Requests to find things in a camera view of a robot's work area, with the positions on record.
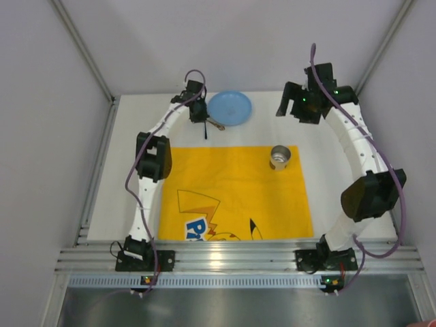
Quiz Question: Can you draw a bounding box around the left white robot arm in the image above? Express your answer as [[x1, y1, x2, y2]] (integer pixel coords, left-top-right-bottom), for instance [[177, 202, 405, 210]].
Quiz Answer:
[[123, 80, 206, 264]]

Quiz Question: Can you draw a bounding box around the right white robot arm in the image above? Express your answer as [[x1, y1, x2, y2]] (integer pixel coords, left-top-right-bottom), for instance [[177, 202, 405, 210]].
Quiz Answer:
[[276, 63, 407, 273]]

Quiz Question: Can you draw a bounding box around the metal cup with paper sleeve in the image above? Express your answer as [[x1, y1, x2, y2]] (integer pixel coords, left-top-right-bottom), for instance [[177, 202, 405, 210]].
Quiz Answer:
[[269, 145, 292, 171]]

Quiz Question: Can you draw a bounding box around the perforated grey cable tray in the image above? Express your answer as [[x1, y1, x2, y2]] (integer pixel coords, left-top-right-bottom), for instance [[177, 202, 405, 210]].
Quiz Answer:
[[68, 274, 342, 289]]

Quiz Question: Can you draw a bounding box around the blue plastic plate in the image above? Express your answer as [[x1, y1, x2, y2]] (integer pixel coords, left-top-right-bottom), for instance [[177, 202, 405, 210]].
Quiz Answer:
[[207, 91, 253, 127]]

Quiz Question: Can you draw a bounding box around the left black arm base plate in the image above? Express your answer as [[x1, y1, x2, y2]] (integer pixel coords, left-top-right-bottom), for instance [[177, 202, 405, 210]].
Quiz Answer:
[[115, 250, 176, 272]]

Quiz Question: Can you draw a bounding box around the yellow Pikachu placemat cloth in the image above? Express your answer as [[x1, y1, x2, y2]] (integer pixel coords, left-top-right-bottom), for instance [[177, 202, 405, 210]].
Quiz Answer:
[[158, 146, 313, 241]]

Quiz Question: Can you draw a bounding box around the blue metal fork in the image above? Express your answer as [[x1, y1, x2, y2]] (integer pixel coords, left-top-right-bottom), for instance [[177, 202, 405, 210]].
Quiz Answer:
[[204, 121, 208, 140]]

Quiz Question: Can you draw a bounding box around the gold spoon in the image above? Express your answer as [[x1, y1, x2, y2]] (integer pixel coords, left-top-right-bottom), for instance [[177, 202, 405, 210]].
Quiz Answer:
[[207, 119, 225, 131]]

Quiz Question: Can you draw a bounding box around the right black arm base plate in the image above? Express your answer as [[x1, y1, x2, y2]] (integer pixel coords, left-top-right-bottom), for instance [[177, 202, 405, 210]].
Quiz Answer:
[[295, 248, 358, 274]]

